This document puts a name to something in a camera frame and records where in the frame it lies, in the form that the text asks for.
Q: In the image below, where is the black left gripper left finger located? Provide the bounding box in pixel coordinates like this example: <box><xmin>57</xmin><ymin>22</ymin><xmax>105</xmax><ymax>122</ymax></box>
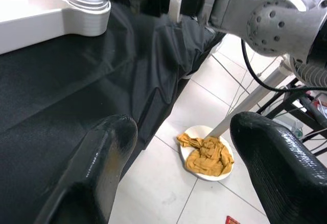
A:
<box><xmin>34</xmin><ymin>114</ymin><xmax>138</xmax><ymax>224</ymax></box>

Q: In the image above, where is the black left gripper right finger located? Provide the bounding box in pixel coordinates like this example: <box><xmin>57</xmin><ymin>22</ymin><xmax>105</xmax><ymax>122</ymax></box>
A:
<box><xmin>229</xmin><ymin>111</ymin><xmax>327</xmax><ymax>224</ymax></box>

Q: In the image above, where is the white plastic children table top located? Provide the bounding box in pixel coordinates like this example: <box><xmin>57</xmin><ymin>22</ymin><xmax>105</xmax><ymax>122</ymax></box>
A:
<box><xmin>0</xmin><ymin>0</ymin><xmax>112</xmax><ymax>56</ymax></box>

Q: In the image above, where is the small red packet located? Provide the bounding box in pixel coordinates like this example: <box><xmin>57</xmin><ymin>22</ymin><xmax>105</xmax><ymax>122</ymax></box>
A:
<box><xmin>225</xmin><ymin>215</ymin><xmax>243</xmax><ymax>224</ymax></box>

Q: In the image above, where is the yellow crumpled cloth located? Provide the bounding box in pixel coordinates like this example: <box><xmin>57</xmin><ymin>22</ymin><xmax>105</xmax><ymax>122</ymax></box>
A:
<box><xmin>176</xmin><ymin>133</ymin><xmax>235</xmax><ymax>178</ymax></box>

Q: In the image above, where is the white round bar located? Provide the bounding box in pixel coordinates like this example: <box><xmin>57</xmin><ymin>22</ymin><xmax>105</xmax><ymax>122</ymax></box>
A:
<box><xmin>204</xmin><ymin>60</ymin><xmax>294</xmax><ymax>139</ymax></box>

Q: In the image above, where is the black table cloth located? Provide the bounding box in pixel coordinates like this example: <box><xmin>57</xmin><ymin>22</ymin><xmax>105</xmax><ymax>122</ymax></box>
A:
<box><xmin>0</xmin><ymin>0</ymin><xmax>225</xmax><ymax>224</ymax></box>

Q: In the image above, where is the white round basket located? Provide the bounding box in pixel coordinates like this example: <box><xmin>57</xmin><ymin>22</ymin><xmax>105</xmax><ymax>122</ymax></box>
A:
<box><xmin>178</xmin><ymin>125</ymin><xmax>235</xmax><ymax>182</ymax></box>

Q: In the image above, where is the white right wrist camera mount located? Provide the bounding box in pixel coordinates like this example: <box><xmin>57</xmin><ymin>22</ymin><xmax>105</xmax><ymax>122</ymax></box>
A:
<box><xmin>167</xmin><ymin>0</ymin><xmax>191</xmax><ymax>24</ymax></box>

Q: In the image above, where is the black metal frame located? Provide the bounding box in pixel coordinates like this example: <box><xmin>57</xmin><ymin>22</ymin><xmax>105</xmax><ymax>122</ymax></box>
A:
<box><xmin>255</xmin><ymin>78</ymin><xmax>327</xmax><ymax>156</ymax></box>

